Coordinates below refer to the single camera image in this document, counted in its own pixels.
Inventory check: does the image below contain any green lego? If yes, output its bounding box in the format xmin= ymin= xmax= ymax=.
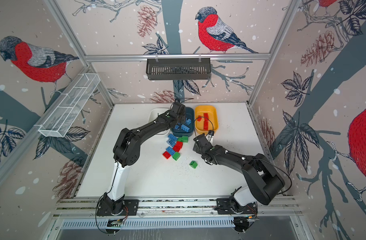
xmin=172 ymin=152 xmax=180 ymax=161
xmin=177 ymin=136 xmax=189 ymax=143
xmin=190 ymin=161 xmax=198 ymax=169

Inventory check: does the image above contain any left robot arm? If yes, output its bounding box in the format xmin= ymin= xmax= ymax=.
xmin=104 ymin=102 xmax=186 ymax=215

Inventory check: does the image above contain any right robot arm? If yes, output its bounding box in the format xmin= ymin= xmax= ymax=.
xmin=193 ymin=134 xmax=285 ymax=214

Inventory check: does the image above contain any teal plastic bin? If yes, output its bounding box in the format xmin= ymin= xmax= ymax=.
xmin=171 ymin=107 xmax=195 ymax=137

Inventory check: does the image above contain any green lego by teal bin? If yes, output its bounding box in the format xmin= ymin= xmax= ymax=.
xmin=177 ymin=136 xmax=189 ymax=143

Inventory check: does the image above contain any yellow plastic bin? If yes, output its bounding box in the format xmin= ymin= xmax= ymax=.
xmin=194 ymin=105 xmax=219 ymax=135

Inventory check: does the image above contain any blue lego upper pile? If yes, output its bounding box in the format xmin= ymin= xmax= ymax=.
xmin=167 ymin=134 xmax=178 ymax=148

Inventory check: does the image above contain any white plastic bin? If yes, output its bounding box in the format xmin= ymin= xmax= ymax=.
xmin=149 ymin=107 xmax=173 ymax=136

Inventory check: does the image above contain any black hanging wire basket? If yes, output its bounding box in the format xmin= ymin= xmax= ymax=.
xmin=146 ymin=58 xmax=212 ymax=81

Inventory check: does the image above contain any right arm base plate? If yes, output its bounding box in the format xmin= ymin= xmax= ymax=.
xmin=214 ymin=198 xmax=258 ymax=216

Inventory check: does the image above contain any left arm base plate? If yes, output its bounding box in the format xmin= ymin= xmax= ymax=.
xmin=96 ymin=197 xmax=139 ymax=217

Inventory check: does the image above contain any white wire mesh basket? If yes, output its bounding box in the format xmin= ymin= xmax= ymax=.
xmin=38 ymin=73 xmax=100 ymax=138

